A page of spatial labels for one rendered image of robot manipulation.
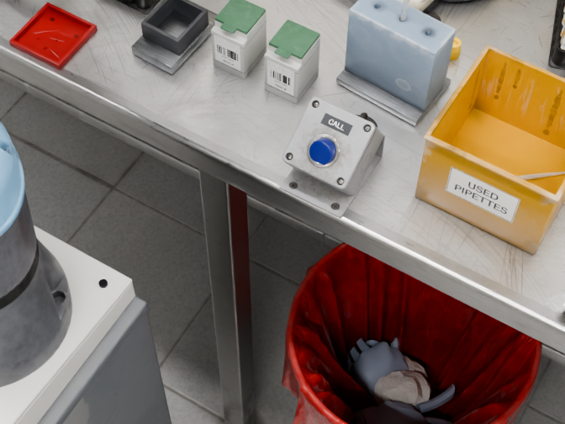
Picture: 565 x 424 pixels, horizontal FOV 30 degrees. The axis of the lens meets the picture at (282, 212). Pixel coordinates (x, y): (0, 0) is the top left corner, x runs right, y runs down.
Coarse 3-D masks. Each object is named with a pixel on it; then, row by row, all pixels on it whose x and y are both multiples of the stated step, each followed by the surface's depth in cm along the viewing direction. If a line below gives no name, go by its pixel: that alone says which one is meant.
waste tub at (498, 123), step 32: (480, 64) 102; (512, 64) 102; (480, 96) 108; (512, 96) 105; (544, 96) 103; (448, 128) 103; (480, 128) 109; (512, 128) 109; (544, 128) 106; (448, 160) 97; (480, 160) 95; (512, 160) 106; (544, 160) 106; (416, 192) 104; (448, 192) 101; (480, 192) 98; (512, 192) 96; (544, 192) 93; (480, 224) 102; (512, 224) 99; (544, 224) 96
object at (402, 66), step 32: (384, 0) 106; (352, 32) 107; (384, 32) 104; (416, 32) 103; (448, 32) 103; (352, 64) 111; (384, 64) 108; (416, 64) 105; (448, 64) 108; (384, 96) 110; (416, 96) 108
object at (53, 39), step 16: (48, 16) 117; (64, 16) 117; (32, 32) 116; (48, 32) 116; (64, 32) 116; (80, 32) 116; (16, 48) 115; (32, 48) 115; (48, 48) 115; (64, 48) 115; (80, 48) 115; (48, 64) 114; (64, 64) 114
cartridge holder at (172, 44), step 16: (176, 0) 115; (160, 16) 115; (176, 16) 116; (192, 16) 115; (208, 16) 114; (144, 32) 113; (160, 32) 112; (176, 32) 115; (192, 32) 113; (208, 32) 115; (144, 48) 113; (160, 48) 113; (176, 48) 112; (192, 48) 114; (160, 64) 113; (176, 64) 112
